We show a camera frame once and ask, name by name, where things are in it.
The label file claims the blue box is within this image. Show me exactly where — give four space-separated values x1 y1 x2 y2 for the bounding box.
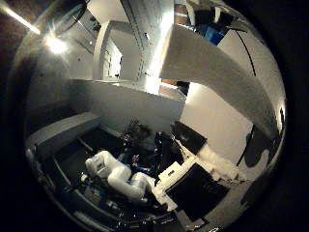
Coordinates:
203 24 228 46

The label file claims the bright ceiling lamp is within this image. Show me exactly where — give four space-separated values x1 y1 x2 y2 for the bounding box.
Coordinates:
43 34 70 56

